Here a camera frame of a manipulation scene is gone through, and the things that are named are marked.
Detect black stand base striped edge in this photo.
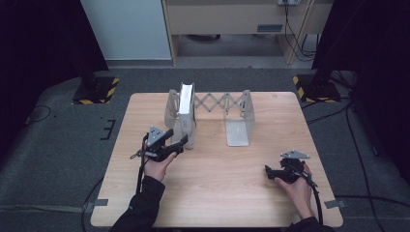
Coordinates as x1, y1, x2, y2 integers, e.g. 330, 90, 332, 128
292, 73, 342, 104
72, 75, 121, 105

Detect black floor cable loop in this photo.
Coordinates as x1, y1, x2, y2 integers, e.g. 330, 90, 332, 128
24, 103, 52, 126

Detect left hand-held gripper black cable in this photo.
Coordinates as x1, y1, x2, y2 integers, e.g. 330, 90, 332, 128
79, 133, 150, 232

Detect long grey tape strip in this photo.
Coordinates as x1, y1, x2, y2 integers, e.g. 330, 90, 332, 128
0, 203, 95, 215

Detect white book with grey figures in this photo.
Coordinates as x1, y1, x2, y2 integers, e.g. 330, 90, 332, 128
176, 81, 198, 151

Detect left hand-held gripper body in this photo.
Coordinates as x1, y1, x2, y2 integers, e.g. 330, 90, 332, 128
130, 126, 172, 163

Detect person's left hand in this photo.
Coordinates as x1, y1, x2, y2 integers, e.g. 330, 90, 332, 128
142, 146, 178, 184

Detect black stand pole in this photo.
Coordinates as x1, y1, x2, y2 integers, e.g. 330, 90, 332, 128
311, 18, 342, 89
79, 47, 99, 95

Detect wooden cabinet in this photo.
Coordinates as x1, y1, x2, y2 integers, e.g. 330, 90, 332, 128
161, 0, 335, 68

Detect expandable metal book rack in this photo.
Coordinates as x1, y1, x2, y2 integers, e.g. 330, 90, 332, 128
163, 89, 256, 148

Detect black cables at cabinet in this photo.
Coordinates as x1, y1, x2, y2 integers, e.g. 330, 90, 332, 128
282, 0, 319, 63

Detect person's right hand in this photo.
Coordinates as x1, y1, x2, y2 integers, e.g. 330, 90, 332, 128
274, 163, 315, 220

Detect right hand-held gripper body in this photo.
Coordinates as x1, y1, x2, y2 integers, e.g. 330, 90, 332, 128
278, 149, 311, 185

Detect white panel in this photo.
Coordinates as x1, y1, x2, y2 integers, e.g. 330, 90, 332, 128
79, 0, 173, 62

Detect hand-held gripper black cable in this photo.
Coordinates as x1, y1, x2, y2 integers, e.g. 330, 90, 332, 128
289, 164, 324, 225
79, 133, 150, 232

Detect long black floor cable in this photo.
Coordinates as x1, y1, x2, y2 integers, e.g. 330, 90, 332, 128
345, 101, 385, 232

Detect black curtain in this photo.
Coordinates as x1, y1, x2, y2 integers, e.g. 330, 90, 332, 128
310, 0, 410, 185
0, 0, 109, 163

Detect right hand-held gripper black cable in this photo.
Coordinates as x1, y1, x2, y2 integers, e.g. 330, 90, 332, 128
289, 164, 324, 225

